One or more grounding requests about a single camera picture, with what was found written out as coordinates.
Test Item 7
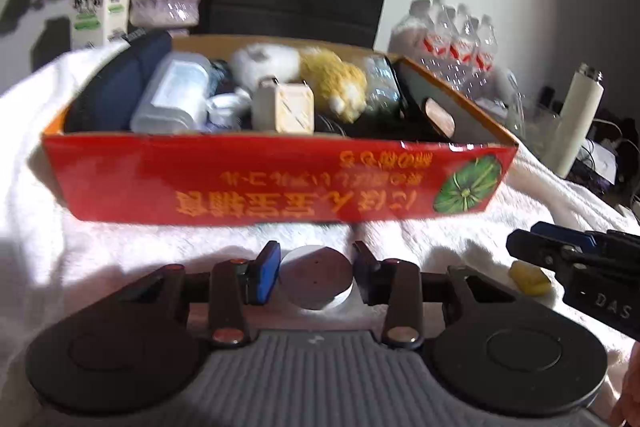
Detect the beige cube box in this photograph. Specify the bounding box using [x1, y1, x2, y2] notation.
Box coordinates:
[251, 76, 316, 136]

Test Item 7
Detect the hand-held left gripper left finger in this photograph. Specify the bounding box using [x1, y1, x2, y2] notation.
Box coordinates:
[132, 241, 282, 349]

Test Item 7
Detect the pack of water bottles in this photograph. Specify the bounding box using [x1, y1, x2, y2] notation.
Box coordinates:
[389, 0, 526, 132]

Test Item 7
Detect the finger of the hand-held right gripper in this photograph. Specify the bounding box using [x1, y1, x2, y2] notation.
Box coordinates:
[506, 229, 581, 280]
[531, 222, 608, 253]

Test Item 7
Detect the white thermos bottle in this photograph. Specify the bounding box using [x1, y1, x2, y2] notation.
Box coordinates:
[542, 62, 606, 179]

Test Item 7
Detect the white fluffy towel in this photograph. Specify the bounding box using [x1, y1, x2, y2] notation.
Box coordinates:
[0, 39, 640, 427]

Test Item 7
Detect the pile of cables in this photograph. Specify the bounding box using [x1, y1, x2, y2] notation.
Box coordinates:
[575, 117, 640, 214]

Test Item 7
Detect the orange red cardboard box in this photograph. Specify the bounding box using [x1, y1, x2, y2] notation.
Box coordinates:
[41, 34, 521, 225]

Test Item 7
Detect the translucent plastic container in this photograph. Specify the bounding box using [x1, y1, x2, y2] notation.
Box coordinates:
[130, 51, 214, 134]

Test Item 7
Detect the white plush toy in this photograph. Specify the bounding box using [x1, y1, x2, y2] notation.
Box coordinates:
[229, 42, 304, 90]

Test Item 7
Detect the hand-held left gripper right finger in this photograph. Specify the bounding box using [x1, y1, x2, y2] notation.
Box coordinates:
[351, 241, 501, 351]

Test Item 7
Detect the yellow plush toy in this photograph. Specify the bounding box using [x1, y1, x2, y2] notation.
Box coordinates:
[298, 47, 369, 124]

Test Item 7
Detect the white round container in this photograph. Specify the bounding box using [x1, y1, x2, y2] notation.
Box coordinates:
[278, 245, 354, 311]

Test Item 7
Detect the small yellow toy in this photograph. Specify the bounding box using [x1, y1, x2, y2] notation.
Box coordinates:
[508, 260, 551, 296]

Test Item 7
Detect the person's right hand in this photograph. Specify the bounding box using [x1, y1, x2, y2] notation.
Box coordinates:
[611, 341, 640, 427]

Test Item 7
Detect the dark blue pouch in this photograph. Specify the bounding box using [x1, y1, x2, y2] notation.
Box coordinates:
[63, 30, 174, 134]

